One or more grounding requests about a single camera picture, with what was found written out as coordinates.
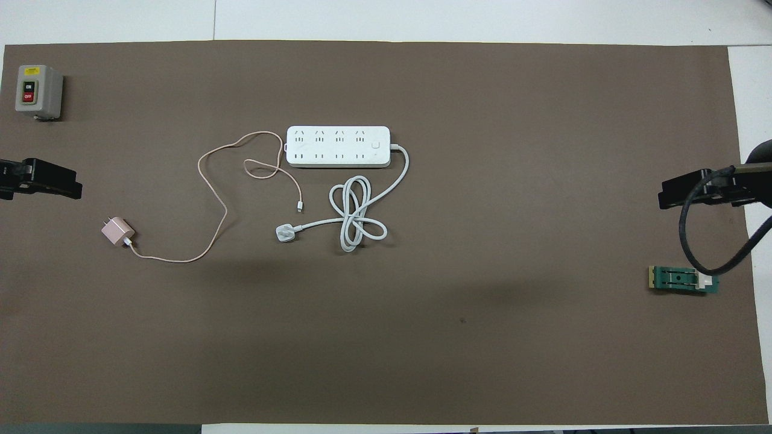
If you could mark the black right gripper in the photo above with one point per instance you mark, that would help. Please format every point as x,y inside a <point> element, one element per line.
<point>727,188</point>

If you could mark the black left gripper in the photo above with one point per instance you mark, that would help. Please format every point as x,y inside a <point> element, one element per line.
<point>15,184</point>

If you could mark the pink wall charger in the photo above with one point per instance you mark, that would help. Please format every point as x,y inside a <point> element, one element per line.
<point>117,231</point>

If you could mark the white power strip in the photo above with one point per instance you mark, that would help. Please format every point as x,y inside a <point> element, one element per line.
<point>344,146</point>

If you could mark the green circuit board module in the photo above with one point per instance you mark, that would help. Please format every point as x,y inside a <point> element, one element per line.
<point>675,279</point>

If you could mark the brown table mat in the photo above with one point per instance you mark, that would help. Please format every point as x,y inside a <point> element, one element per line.
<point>422,337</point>

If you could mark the grey on-off switch box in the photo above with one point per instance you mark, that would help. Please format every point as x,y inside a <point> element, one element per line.
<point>38,90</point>

